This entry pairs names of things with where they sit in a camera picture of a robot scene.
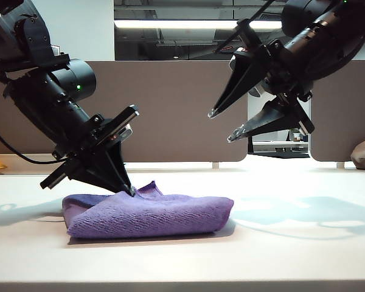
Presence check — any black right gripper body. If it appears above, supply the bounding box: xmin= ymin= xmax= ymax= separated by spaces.
xmin=235 ymin=18 xmax=342 ymax=137

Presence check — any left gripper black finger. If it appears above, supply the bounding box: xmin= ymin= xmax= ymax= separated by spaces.
xmin=104 ymin=141 xmax=137 ymax=196
xmin=68 ymin=150 xmax=130 ymax=193

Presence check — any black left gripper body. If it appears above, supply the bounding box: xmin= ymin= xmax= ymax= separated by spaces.
xmin=39 ymin=99 xmax=140 ymax=190

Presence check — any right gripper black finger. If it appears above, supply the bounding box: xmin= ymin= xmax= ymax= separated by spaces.
xmin=206 ymin=50 xmax=268 ymax=119
xmin=226 ymin=96 xmax=299 ymax=144

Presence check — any purple microfibre cloth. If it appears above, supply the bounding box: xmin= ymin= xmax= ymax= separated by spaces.
xmin=61 ymin=180 xmax=235 ymax=239

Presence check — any crumpled brown cloth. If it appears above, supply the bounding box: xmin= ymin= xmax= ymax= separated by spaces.
xmin=350 ymin=140 xmax=365 ymax=171

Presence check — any white background desk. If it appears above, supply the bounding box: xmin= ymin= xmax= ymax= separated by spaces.
xmin=251 ymin=140 xmax=310 ymax=154

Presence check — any green potted plant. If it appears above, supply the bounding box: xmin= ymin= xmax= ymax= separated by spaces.
xmin=288 ymin=128 xmax=304 ymax=142

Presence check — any narrow brown desk divider panel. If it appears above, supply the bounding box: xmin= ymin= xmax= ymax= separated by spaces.
xmin=309 ymin=58 xmax=365 ymax=163

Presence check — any wide brown desk divider panel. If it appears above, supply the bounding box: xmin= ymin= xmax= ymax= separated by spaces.
xmin=0 ymin=60 xmax=250 ymax=163

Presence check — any long ceiling light strip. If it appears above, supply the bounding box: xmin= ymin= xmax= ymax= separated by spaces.
xmin=113 ymin=19 xmax=283 ymax=30

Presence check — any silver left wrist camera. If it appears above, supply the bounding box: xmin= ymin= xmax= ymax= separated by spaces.
xmin=108 ymin=120 xmax=134 ymax=143

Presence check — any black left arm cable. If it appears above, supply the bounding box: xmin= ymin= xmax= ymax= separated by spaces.
xmin=0 ymin=117 xmax=57 ymax=165

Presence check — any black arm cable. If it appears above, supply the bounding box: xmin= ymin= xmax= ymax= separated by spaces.
xmin=0 ymin=117 xmax=57 ymax=165
xmin=214 ymin=0 xmax=276 ymax=55

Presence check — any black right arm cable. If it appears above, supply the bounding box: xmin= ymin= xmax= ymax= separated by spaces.
xmin=214 ymin=0 xmax=276 ymax=55

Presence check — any beige cable tray lid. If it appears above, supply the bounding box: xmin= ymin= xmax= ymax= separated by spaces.
xmin=1 ymin=153 xmax=68 ymax=176

